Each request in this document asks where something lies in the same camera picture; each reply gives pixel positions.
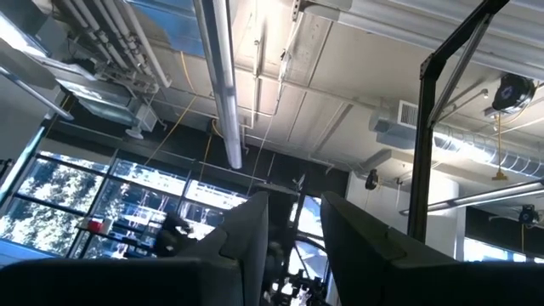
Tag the large window wall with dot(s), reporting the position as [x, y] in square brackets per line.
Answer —
[64, 200]

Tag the grey ceiling air unit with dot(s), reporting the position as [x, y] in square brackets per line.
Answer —
[106, 102]

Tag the long white light bar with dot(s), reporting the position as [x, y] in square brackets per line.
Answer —
[489, 197]

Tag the red container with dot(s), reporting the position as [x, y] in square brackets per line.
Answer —
[95, 226]

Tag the long white ceiling pipe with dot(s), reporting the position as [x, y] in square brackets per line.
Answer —
[227, 106]

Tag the black aluminium rig frame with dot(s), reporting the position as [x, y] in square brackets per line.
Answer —
[423, 170]

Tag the grey vent box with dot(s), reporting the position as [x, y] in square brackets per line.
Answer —
[395, 127]

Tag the black background device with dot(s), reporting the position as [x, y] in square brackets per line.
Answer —
[170, 238]

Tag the white ceiling pipe bundle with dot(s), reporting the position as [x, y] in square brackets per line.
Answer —
[119, 38]

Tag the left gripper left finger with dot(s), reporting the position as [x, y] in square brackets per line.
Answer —
[191, 280]

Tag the white column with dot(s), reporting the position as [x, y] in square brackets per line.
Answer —
[382, 208]

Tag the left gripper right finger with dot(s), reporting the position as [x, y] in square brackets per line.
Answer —
[382, 272]

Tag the silver spiral air duct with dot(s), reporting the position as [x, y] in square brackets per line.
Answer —
[489, 149]

